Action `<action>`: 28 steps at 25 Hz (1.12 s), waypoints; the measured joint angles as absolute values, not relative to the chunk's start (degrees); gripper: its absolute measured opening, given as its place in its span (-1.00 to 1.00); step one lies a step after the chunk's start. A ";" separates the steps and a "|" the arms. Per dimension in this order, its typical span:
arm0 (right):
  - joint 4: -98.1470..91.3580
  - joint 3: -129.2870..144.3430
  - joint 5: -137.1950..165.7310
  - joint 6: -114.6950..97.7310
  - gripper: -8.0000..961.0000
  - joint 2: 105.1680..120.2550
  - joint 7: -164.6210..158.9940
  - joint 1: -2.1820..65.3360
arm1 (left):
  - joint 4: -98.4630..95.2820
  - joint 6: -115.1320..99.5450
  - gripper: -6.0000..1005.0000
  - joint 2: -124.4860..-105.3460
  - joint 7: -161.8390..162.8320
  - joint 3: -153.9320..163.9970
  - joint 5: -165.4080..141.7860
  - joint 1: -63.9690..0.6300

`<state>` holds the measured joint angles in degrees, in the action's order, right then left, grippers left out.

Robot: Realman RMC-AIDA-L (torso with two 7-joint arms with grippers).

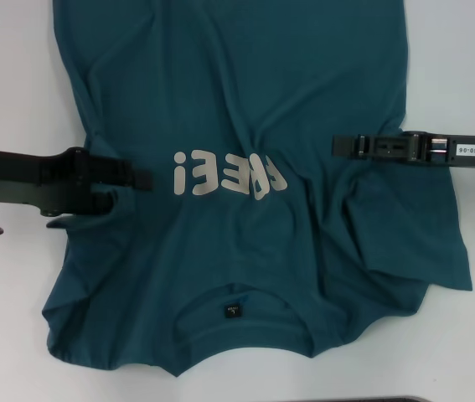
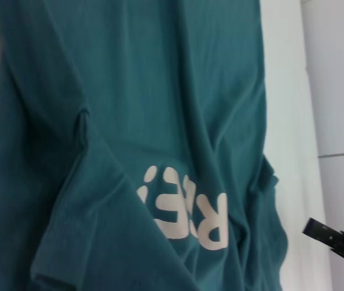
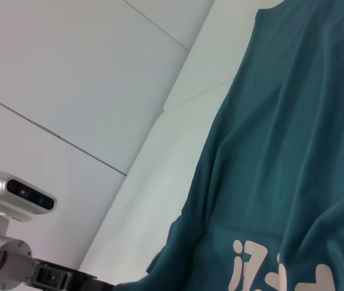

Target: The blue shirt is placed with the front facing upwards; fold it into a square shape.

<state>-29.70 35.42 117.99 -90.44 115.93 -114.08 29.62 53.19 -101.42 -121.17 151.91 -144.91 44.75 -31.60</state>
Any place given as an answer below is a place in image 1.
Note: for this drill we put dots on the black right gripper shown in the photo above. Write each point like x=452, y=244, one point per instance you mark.
x=469, y=150

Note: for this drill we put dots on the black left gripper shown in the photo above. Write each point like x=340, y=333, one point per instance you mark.
x=19, y=167

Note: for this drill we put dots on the teal blue printed t-shirt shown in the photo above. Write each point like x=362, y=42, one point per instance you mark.
x=241, y=84

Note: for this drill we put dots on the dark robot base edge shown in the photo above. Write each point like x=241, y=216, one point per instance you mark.
x=346, y=400

